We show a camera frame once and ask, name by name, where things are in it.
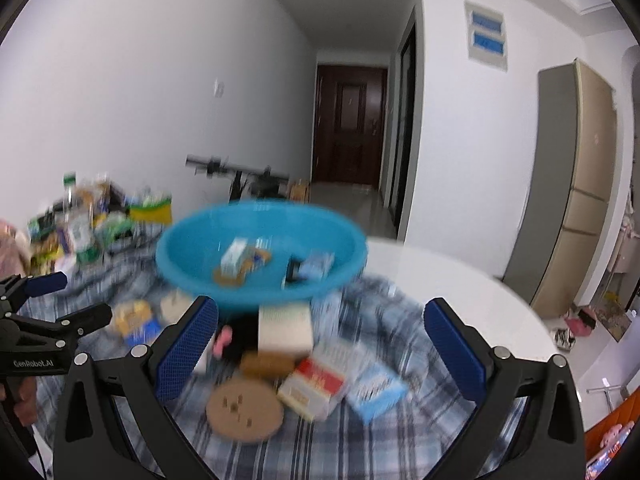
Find cream box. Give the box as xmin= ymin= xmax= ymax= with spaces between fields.
xmin=257 ymin=305 xmax=315 ymax=353

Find black scooter handlebar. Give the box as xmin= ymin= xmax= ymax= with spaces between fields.
xmin=186 ymin=155 xmax=291 ymax=203

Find red white box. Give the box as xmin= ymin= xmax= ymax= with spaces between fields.
xmin=277 ymin=357 xmax=348 ymax=421

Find blue white box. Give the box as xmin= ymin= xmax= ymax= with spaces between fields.
xmin=345 ymin=360 xmax=408 ymax=423

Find framed picture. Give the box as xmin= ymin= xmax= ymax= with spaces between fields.
xmin=597 ymin=292 xmax=636 ymax=341

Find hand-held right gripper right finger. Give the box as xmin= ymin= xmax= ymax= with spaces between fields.
xmin=424 ymin=297 xmax=587 ymax=480

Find blue plaid shirt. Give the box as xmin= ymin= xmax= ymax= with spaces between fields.
xmin=30 ymin=230 xmax=531 ymax=480

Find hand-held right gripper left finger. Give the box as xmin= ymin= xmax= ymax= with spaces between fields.
xmin=52 ymin=296 xmax=221 ymax=480

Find pink hair clip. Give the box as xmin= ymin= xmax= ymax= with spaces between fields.
xmin=212 ymin=325 xmax=235 ymax=358

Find white lotion bottle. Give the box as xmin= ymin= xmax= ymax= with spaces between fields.
xmin=160 ymin=290 xmax=211 ymax=376

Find dark glass sliding door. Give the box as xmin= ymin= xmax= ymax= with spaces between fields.
xmin=394 ymin=25 xmax=418 ymax=231

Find white wall panel blue windows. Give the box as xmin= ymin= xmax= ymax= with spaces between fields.
xmin=465 ymin=1 xmax=508 ymax=72

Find blue plastic basin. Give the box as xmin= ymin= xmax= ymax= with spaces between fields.
xmin=155 ymin=200 xmax=369 ymax=313

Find clear water bottle green label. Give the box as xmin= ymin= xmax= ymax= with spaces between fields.
xmin=62 ymin=172 xmax=101 ymax=267

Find yellow blue box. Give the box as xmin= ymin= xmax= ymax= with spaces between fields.
xmin=112 ymin=300 xmax=161 ymax=348

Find black cloth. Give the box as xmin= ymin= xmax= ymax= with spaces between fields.
xmin=217 ymin=312 xmax=261 ymax=366

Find lit screen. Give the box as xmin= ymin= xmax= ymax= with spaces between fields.
xmin=586 ymin=447 xmax=636 ymax=480

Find person's left hand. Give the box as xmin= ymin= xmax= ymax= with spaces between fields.
xmin=0 ymin=376 xmax=39 ymax=428

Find pile of snack packets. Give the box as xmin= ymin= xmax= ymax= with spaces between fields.
xmin=27 ymin=172 xmax=173 ymax=273

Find pink blanket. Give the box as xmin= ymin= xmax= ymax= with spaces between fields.
xmin=0 ymin=220 xmax=31 ymax=281

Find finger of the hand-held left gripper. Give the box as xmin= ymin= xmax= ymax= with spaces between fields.
xmin=0 ymin=271 xmax=69 ymax=312
xmin=15 ymin=302 xmax=113 ymax=352

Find grey white box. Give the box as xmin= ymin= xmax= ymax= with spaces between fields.
xmin=312 ymin=335 xmax=361 ymax=376

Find pink slippers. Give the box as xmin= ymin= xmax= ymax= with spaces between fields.
xmin=567 ymin=312 xmax=597 ymax=338

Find yellow green packet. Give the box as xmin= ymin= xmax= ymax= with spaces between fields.
xmin=129 ymin=192 xmax=173 ymax=225

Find orange seat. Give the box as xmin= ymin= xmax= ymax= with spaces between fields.
xmin=585 ymin=385 xmax=640 ymax=443

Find gold grey refrigerator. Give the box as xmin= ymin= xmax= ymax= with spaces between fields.
xmin=502 ymin=58 xmax=621 ymax=318

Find dark brown entrance door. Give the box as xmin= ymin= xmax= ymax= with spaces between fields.
xmin=314 ymin=64 xmax=388 ymax=188

